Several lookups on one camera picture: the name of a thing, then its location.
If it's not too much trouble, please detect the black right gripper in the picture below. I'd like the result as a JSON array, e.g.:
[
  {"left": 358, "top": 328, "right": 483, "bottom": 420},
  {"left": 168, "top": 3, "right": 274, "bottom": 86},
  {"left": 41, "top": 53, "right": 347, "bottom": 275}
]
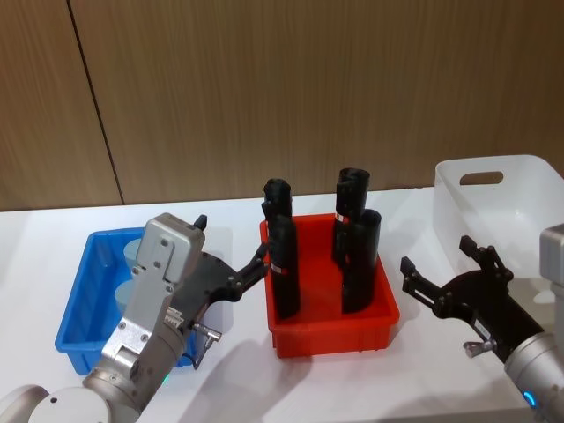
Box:
[{"left": 399, "top": 234, "right": 545, "bottom": 360}]

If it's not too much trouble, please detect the blue plastic bin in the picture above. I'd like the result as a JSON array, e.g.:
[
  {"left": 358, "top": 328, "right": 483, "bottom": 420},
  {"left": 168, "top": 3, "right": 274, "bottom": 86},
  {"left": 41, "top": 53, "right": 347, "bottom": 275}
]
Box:
[{"left": 55, "top": 226, "right": 235, "bottom": 376}]

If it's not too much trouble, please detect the pale blue bag roll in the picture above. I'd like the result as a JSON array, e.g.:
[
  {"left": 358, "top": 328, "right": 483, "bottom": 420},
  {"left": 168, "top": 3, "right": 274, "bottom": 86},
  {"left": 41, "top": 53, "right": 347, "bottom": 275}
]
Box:
[{"left": 122, "top": 239, "right": 145, "bottom": 271}]

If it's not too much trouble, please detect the black bag roll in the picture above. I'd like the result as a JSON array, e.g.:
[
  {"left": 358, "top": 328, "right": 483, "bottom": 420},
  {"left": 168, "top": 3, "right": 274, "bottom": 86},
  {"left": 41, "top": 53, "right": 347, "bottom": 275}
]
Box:
[
  {"left": 267, "top": 213, "right": 303, "bottom": 320},
  {"left": 331, "top": 167, "right": 372, "bottom": 267},
  {"left": 341, "top": 209, "right": 382, "bottom": 315},
  {"left": 262, "top": 176, "right": 294, "bottom": 220}
]

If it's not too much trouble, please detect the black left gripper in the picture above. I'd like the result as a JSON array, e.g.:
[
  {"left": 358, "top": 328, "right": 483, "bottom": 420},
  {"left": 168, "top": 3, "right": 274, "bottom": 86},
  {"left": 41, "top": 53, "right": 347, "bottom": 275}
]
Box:
[{"left": 169, "top": 213, "right": 271, "bottom": 330}]

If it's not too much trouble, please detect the white plastic basket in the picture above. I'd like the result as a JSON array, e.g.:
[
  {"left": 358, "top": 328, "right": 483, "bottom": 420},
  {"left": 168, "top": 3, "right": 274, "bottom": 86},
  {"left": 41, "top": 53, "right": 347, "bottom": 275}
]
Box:
[{"left": 433, "top": 153, "right": 564, "bottom": 306}]

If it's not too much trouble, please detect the red plastic bin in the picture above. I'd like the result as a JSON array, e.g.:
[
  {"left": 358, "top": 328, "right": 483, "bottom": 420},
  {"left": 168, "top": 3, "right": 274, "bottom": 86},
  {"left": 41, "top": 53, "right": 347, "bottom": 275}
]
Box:
[{"left": 258, "top": 212, "right": 402, "bottom": 360}]

